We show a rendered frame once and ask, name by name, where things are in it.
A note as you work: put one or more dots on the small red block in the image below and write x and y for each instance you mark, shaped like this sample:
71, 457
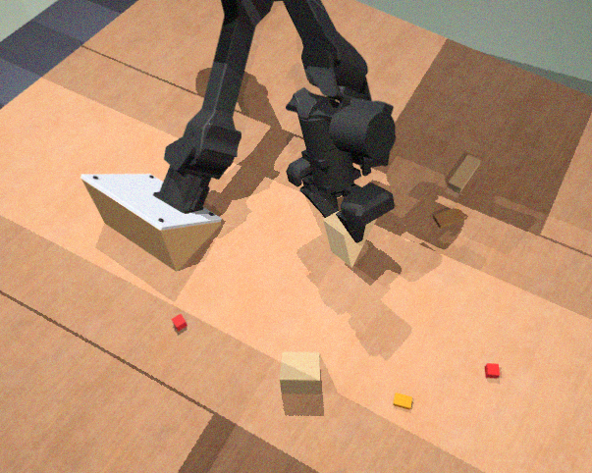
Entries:
180, 321
492, 370

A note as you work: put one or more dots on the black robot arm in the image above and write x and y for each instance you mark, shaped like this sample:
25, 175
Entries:
356, 125

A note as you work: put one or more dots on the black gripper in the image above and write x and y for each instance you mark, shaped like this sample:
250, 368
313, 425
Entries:
331, 174

